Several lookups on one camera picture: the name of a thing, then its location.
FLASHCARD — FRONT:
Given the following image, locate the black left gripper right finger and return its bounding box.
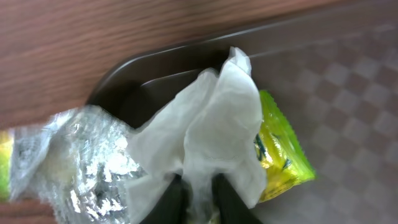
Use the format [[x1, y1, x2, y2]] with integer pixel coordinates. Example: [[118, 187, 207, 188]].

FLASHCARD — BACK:
[[213, 174, 262, 224]]

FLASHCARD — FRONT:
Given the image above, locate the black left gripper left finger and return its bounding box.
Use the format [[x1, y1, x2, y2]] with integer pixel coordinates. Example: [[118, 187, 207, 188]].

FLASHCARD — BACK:
[[140, 175, 187, 224]]

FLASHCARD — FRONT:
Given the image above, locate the white tissue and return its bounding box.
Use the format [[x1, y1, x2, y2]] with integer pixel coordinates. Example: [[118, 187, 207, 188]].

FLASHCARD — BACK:
[[126, 47, 267, 223]]

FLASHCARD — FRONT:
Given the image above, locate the foil wrapper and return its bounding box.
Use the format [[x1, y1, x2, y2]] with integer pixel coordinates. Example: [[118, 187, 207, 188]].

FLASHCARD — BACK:
[[0, 89, 317, 224]]

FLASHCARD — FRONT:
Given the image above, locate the brown plastic tray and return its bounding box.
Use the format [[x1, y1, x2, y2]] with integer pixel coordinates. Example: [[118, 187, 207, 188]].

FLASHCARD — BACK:
[[88, 0, 397, 224]]

